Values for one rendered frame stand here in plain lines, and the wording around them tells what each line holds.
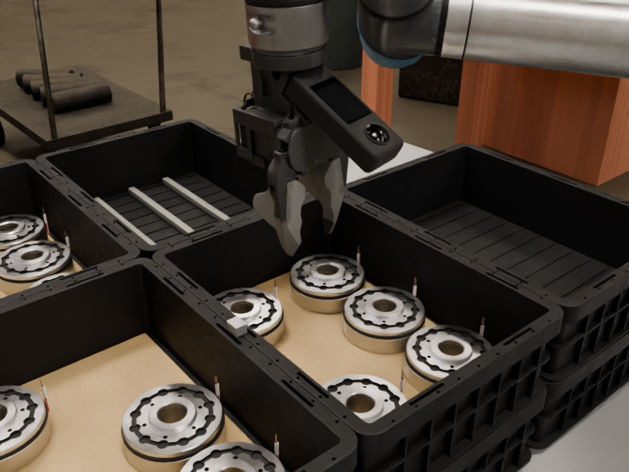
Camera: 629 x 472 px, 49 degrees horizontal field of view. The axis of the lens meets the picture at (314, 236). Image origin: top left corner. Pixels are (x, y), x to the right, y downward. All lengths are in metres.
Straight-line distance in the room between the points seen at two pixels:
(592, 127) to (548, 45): 2.71
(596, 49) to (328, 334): 0.45
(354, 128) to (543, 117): 2.95
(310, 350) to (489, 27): 0.42
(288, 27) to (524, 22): 0.23
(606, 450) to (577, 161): 2.60
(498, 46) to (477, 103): 2.76
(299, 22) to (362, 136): 0.11
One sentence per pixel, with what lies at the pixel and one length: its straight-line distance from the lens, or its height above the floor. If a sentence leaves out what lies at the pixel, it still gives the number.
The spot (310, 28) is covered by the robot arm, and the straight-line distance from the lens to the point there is 0.63.
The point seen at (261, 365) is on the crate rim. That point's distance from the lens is 0.68.
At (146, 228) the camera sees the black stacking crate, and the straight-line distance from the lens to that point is 1.15.
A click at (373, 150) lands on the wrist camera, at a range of 0.61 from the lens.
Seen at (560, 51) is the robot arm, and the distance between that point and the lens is 0.72.
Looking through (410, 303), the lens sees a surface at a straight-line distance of 0.89.
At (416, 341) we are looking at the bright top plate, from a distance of 0.83.
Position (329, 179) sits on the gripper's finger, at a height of 1.07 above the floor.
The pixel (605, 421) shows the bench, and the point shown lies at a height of 0.70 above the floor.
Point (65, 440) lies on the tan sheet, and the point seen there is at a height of 0.83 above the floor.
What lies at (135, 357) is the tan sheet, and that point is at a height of 0.83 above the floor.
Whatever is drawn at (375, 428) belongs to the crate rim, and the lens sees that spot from 0.62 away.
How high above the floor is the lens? 1.36
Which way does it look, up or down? 29 degrees down
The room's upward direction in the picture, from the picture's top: straight up
